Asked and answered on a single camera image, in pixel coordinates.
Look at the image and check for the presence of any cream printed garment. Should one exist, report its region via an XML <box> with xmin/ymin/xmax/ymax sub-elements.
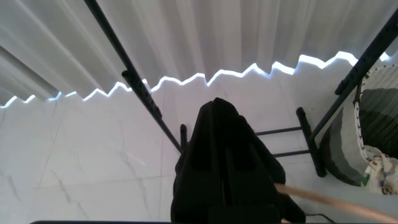
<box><xmin>362</xmin><ymin>145</ymin><xmax>398</xmax><ymax>196</ymax></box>

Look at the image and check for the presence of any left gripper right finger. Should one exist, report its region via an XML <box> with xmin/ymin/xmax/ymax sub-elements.
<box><xmin>214</xmin><ymin>101</ymin><xmax>280</xmax><ymax>222</ymax></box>

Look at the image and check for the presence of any white curtain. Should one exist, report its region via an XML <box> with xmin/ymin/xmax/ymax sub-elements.
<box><xmin>0</xmin><ymin>0</ymin><xmax>398</xmax><ymax>108</ymax></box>

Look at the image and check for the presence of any black short-sleeved shirt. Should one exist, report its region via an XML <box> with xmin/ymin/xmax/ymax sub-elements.
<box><xmin>170</xmin><ymin>97</ymin><xmax>307</xmax><ymax>223</ymax></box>

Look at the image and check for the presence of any black clothes rack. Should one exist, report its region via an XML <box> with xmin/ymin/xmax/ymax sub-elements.
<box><xmin>83</xmin><ymin>0</ymin><xmax>398</xmax><ymax>178</ymax></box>

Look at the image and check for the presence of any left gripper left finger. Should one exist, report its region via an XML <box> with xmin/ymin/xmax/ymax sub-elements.
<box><xmin>174</xmin><ymin>101</ymin><xmax>225</xmax><ymax>222</ymax></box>

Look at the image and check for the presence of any pink clothes hanger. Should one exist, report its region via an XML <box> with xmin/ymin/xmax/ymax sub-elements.
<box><xmin>274</xmin><ymin>182</ymin><xmax>398</xmax><ymax>224</ymax></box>

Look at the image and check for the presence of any white laundry basket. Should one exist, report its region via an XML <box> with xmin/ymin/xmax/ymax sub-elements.
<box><xmin>319</xmin><ymin>63</ymin><xmax>398</xmax><ymax>187</ymax></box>

